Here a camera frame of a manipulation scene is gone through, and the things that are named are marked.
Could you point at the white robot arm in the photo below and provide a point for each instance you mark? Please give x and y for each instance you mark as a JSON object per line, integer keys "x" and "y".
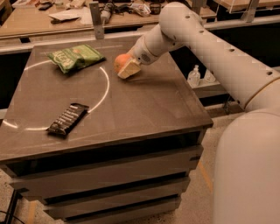
{"x": 246, "y": 180}

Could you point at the white paper sheets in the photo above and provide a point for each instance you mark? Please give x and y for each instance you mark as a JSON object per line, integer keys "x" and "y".
{"x": 65, "y": 15}

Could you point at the clear sanitizer bottle right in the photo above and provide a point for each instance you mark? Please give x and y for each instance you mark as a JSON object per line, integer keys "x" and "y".
{"x": 209, "y": 77}

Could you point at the dark rxbar chocolate bar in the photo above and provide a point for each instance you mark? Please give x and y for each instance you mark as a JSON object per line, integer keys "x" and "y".
{"x": 64, "y": 124}

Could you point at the grey drawer cabinet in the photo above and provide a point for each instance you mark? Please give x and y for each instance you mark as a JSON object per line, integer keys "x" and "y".
{"x": 128, "y": 157}

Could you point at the orange fruit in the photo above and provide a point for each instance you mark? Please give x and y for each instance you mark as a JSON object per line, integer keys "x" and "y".
{"x": 120, "y": 61}

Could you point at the clear sanitizer bottle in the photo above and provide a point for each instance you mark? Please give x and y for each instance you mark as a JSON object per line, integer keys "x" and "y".
{"x": 209, "y": 77}
{"x": 194, "y": 77}

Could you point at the clear sanitizer bottle left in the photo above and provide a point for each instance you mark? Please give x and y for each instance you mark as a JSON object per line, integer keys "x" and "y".
{"x": 194, "y": 77}

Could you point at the wooden background desk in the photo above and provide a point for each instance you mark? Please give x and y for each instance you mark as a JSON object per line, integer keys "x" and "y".
{"x": 26, "y": 22}

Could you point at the green chip bag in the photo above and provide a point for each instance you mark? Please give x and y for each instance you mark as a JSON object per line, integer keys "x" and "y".
{"x": 75, "y": 58}

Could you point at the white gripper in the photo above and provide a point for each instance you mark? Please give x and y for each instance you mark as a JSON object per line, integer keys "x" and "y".
{"x": 143, "y": 52}

